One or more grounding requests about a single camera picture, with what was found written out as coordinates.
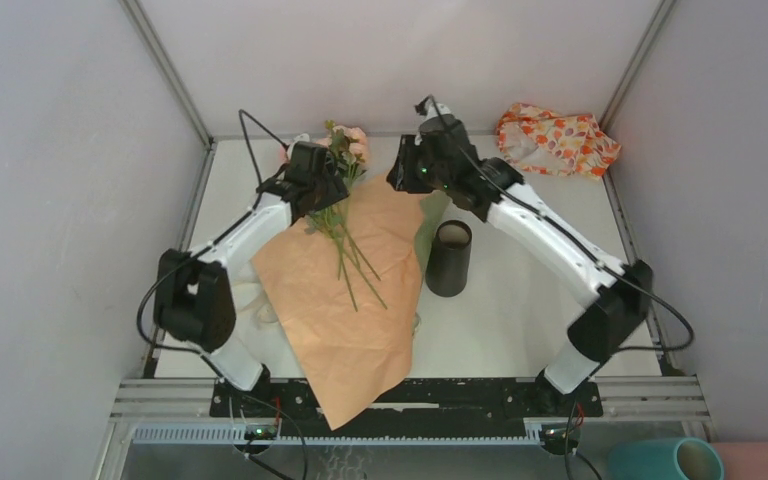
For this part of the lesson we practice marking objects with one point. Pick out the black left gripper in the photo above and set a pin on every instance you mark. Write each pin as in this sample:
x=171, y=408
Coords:
x=336, y=190

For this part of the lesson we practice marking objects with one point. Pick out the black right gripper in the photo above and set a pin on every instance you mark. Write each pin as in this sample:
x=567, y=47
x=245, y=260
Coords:
x=400, y=177

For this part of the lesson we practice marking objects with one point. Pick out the pink flower bouquet green wrap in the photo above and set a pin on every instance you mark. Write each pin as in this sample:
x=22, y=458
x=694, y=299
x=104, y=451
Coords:
x=349, y=149

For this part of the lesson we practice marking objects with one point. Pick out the orange wrapping paper sheet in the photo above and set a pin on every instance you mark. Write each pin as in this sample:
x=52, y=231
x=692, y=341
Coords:
x=353, y=339

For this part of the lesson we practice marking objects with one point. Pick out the cream printed ribbon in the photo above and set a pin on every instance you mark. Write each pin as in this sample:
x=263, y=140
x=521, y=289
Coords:
x=250, y=297

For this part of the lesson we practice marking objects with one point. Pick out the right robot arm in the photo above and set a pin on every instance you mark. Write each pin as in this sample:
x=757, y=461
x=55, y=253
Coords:
x=613, y=294

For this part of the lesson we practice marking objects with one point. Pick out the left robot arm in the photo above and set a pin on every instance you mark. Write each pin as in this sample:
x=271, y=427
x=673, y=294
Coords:
x=193, y=300

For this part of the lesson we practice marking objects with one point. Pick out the black conical vase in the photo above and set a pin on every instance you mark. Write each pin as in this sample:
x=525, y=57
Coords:
x=447, y=269

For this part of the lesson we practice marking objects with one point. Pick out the orange floral cloth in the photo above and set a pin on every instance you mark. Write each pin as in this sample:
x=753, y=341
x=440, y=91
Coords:
x=537, y=140

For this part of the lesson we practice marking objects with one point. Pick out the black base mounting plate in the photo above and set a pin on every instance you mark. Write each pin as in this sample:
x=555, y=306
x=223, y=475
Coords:
x=415, y=409

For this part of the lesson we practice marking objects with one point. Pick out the teal cup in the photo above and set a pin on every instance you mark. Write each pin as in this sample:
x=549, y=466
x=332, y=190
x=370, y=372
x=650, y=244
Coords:
x=665, y=458

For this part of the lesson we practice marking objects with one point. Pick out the pink cup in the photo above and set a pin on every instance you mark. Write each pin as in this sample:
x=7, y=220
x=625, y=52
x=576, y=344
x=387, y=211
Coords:
x=744, y=460

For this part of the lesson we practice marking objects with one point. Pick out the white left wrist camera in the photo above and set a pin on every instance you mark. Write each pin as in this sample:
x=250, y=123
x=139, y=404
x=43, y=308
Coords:
x=304, y=137

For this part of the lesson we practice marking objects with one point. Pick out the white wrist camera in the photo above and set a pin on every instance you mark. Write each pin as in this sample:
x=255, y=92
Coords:
x=304, y=137
x=429, y=108

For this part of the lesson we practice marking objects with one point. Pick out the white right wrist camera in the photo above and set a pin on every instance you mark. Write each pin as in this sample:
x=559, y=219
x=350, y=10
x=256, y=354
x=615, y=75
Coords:
x=429, y=108

